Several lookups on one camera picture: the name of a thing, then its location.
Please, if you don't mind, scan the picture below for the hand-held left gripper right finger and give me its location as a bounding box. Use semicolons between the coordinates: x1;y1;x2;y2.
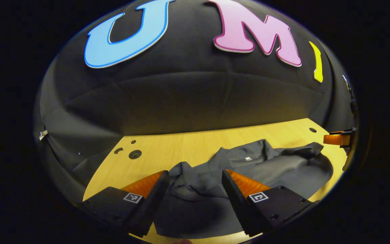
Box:
221;169;314;238

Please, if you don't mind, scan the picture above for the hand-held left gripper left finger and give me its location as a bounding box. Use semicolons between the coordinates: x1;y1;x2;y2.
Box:
78;170;170;238

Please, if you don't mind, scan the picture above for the dark grey collared shirt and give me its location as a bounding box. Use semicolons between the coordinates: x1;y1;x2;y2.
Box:
154;139;333;239

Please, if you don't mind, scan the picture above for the black backdrop cloth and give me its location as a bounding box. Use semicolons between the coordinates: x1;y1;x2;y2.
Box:
34;0;356;204

